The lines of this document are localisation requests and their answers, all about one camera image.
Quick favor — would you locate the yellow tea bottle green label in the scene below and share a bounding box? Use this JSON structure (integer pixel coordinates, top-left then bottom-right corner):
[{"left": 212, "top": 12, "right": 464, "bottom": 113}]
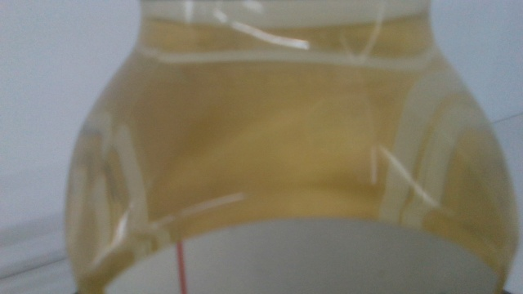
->
[{"left": 65, "top": 0, "right": 520, "bottom": 294}]

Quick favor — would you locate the pale grey wall trunking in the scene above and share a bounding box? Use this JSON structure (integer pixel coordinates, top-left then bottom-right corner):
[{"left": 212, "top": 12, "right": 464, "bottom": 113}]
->
[{"left": 0, "top": 212, "right": 78, "bottom": 283}]

